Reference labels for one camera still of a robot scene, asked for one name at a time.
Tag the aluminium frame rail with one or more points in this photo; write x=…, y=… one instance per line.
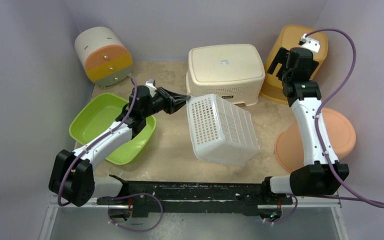
x=312, y=219

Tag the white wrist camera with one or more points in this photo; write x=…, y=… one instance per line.
x=151, y=85
x=309, y=43

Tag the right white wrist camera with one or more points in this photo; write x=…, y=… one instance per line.
x=309, y=43

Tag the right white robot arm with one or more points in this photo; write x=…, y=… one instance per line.
x=322, y=173

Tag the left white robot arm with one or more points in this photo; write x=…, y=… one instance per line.
x=72, y=177

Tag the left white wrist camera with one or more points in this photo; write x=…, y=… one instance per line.
x=151, y=85

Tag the yellow mesh waste basket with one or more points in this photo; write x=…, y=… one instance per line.
x=289, y=38

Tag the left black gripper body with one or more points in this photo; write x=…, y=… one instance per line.
x=157, y=104

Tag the white perforated strainer basket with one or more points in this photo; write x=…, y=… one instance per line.
x=221, y=132

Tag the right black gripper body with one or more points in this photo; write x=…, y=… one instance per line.
x=278, y=62

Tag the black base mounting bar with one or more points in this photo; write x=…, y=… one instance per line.
x=248, y=199

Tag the cylindrical mini drawer cabinet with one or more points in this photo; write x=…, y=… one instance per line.
x=105, y=60

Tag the peach plastic bucket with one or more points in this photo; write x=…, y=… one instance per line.
x=289, y=147

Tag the cream plastic storage basket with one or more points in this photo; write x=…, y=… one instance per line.
x=235, y=72

